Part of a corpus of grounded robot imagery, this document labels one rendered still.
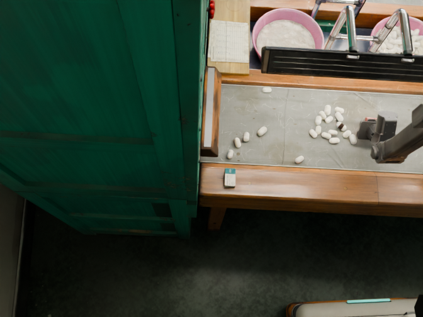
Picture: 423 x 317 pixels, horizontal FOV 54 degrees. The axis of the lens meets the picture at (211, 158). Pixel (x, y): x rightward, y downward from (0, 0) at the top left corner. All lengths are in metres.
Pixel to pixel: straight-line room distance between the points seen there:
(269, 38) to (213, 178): 0.60
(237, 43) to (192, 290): 1.15
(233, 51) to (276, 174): 0.47
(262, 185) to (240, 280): 0.81
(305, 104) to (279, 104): 0.09
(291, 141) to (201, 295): 0.94
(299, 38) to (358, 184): 0.60
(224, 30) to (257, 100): 0.29
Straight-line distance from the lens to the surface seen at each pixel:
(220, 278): 2.08
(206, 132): 1.31
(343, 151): 1.51
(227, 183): 1.34
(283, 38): 1.67
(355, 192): 1.45
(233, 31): 1.60
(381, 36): 1.46
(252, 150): 1.44
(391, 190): 1.50
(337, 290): 2.18
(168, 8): 0.47
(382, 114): 1.38
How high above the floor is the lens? 2.08
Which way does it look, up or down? 71 degrees down
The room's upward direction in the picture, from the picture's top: 7 degrees clockwise
